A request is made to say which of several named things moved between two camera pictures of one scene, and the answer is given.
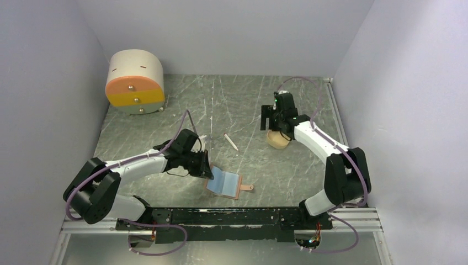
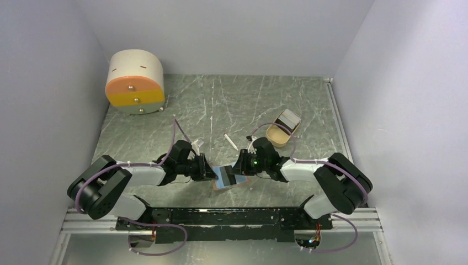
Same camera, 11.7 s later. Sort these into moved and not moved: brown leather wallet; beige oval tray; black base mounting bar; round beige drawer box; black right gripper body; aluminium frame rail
Moved: black right gripper body; brown leather wallet
Not moved: beige oval tray; round beige drawer box; black base mounting bar; aluminium frame rail
